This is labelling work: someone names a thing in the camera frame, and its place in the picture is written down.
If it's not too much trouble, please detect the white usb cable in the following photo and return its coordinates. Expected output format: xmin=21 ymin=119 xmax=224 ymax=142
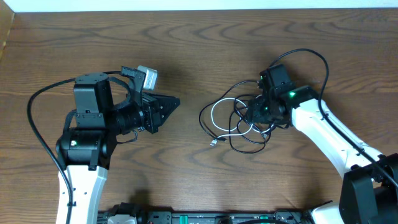
xmin=210 ymin=97 xmax=271 ymax=147

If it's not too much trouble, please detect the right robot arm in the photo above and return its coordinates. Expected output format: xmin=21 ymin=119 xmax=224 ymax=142
xmin=246 ymin=65 xmax=397 ymax=223

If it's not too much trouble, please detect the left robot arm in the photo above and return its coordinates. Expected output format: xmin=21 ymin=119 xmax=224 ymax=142
xmin=56 ymin=70 xmax=180 ymax=223

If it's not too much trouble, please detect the black right camera cable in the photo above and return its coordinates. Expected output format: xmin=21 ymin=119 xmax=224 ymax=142
xmin=269 ymin=48 xmax=398 ymax=187

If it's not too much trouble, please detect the black camera cable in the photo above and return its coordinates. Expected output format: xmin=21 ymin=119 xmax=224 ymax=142
xmin=27 ymin=70 xmax=122 ymax=224
xmin=269 ymin=48 xmax=398 ymax=187

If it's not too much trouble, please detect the black left camera cable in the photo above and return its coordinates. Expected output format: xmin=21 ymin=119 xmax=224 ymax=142
xmin=27 ymin=70 xmax=122 ymax=224

